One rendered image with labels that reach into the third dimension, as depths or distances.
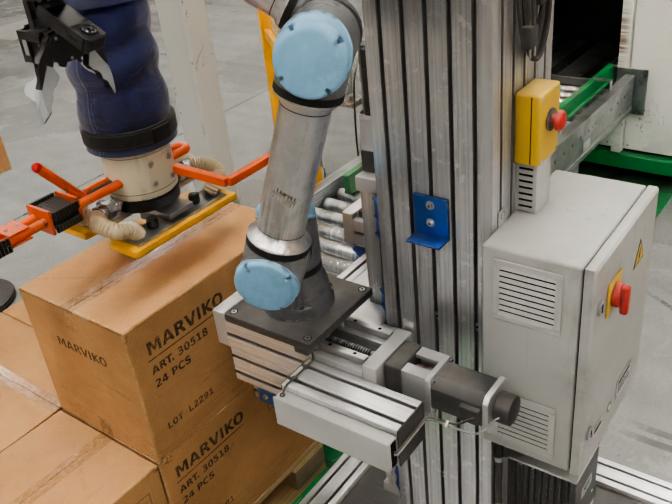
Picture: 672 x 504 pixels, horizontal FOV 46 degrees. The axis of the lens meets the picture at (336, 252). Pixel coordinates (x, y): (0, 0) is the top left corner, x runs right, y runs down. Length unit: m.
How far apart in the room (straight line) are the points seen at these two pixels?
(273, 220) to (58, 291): 0.85
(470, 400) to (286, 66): 0.68
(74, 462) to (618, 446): 1.70
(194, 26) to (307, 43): 2.22
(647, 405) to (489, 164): 1.74
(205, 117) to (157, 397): 1.75
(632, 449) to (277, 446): 1.16
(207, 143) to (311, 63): 2.35
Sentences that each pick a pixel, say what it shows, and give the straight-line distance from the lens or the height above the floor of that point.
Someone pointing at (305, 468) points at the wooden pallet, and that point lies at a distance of 2.63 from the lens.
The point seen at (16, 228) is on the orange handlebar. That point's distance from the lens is 1.83.
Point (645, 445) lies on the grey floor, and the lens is 2.85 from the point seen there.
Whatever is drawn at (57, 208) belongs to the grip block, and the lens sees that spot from 1.87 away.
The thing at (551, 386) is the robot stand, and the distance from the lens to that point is 1.53.
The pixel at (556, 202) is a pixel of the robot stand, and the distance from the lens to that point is 1.56.
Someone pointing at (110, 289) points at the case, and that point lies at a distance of 2.01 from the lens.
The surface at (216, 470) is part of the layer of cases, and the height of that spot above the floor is 0.37.
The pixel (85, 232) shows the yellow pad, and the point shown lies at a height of 1.07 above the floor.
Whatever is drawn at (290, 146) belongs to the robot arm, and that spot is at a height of 1.46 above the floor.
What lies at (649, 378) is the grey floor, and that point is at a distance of 3.11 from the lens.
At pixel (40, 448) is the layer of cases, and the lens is 2.25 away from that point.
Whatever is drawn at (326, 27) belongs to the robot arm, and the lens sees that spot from 1.19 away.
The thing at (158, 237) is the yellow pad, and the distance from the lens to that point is 1.91.
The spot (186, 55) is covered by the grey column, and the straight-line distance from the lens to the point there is 3.41.
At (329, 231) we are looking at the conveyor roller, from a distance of 2.91.
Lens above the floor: 1.95
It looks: 31 degrees down
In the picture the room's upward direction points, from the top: 6 degrees counter-clockwise
